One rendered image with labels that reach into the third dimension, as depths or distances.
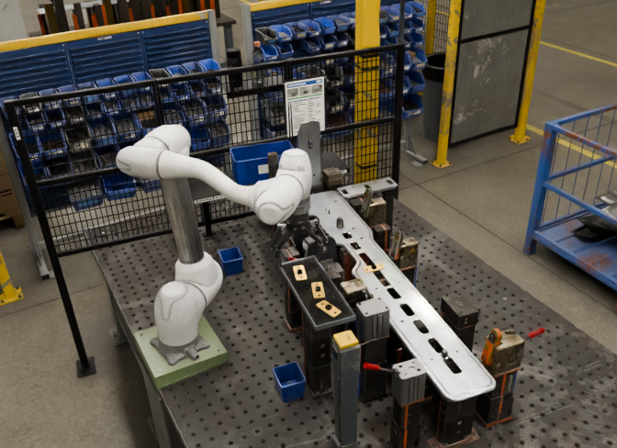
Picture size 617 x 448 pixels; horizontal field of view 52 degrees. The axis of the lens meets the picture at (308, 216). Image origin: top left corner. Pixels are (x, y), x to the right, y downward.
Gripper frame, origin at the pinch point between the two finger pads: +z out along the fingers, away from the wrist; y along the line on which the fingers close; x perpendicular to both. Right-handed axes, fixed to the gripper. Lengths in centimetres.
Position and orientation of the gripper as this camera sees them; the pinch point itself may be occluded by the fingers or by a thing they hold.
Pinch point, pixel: (299, 260)
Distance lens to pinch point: 220.3
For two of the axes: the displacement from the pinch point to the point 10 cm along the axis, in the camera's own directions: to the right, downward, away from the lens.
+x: -1.7, -5.1, 8.5
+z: 0.3, 8.6, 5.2
